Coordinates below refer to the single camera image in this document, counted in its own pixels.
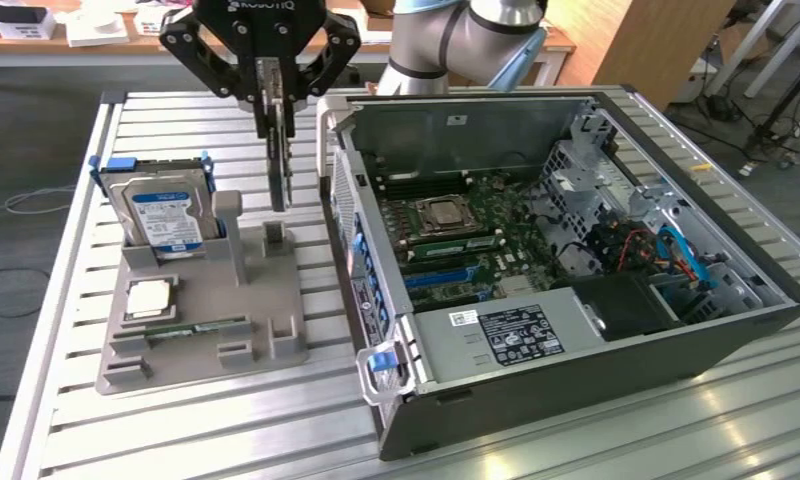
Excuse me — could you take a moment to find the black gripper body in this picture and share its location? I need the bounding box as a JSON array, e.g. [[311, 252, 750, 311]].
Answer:
[[196, 0, 328, 61]]

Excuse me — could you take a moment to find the green graphics card black cooler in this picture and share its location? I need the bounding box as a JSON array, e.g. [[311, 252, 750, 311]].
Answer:
[[254, 56, 296, 214]]

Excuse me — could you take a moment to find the white paper stack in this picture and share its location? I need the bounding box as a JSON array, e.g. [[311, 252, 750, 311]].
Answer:
[[359, 7, 396, 46]]

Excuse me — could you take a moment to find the small white box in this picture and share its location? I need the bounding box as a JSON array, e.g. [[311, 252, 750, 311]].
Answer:
[[132, 4, 175, 37]]

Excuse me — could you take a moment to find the white round dial device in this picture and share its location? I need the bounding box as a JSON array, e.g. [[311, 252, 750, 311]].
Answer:
[[63, 7, 134, 49]]

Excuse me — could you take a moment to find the white box black lid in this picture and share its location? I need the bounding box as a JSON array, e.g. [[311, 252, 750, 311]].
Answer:
[[0, 2, 59, 41]]

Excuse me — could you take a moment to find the hard disk in blue caddy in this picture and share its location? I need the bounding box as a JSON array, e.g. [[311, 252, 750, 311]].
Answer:
[[90, 152, 215, 260]]

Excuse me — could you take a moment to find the metal CPU socket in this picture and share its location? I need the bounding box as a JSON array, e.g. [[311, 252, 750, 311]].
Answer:
[[416, 194, 482, 236]]

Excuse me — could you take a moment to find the installed silver CPU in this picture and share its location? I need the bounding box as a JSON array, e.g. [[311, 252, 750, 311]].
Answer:
[[430, 202, 469, 226]]

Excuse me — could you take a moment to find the blue expansion slot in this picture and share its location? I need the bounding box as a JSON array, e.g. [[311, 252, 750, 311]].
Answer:
[[404, 263, 486, 282]]

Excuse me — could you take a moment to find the grey plastic parts rack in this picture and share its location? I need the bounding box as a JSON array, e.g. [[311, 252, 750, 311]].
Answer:
[[96, 189, 314, 397]]

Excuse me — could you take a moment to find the loose silver CPU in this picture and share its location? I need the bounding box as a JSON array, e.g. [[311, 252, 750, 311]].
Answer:
[[124, 280, 175, 321]]

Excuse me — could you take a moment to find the wooden cabinet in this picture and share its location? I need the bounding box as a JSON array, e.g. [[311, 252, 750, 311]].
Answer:
[[546, 0, 739, 109]]

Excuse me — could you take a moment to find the green motherboard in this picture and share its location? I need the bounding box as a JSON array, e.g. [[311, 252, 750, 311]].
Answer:
[[372, 169, 575, 301]]

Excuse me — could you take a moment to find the silver chipset heat sink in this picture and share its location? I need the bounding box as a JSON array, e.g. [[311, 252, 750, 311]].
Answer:
[[499, 277, 541, 297]]

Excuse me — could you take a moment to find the loose green RAM stick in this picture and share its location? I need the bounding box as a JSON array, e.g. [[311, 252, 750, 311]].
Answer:
[[143, 319, 248, 339]]

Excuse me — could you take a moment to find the grey power supply unit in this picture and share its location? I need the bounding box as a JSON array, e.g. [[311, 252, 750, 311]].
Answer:
[[411, 287, 607, 385]]

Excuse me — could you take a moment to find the blue release tab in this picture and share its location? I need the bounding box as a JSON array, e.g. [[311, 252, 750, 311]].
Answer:
[[366, 351, 400, 375]]

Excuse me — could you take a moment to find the black tripod stand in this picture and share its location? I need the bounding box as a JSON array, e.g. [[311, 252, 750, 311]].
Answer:
[[739, 49, 800, 176]]

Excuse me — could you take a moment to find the black open PC case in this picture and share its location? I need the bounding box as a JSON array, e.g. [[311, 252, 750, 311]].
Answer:
[[316, 89, 800, 462]]

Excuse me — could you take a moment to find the wooden desk white frame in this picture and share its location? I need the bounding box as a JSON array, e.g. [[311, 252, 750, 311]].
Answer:
[[203, 14, 579, 89], [0, 0, 210, 69]]

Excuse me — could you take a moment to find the red yellow black wire bundle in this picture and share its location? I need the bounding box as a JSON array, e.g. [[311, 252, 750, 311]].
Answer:
[[590, 222, 662, 274]]

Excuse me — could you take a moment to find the blue disk wire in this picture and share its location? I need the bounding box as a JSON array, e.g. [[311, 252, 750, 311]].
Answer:
[[654, 223, 714, 292]]

